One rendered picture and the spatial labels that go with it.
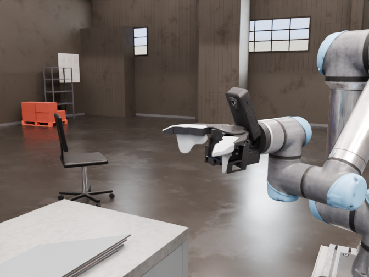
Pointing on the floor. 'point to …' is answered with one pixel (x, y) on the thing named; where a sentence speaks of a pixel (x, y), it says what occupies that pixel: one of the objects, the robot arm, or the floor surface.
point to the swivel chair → (97, 158)
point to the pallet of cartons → (41, 113)
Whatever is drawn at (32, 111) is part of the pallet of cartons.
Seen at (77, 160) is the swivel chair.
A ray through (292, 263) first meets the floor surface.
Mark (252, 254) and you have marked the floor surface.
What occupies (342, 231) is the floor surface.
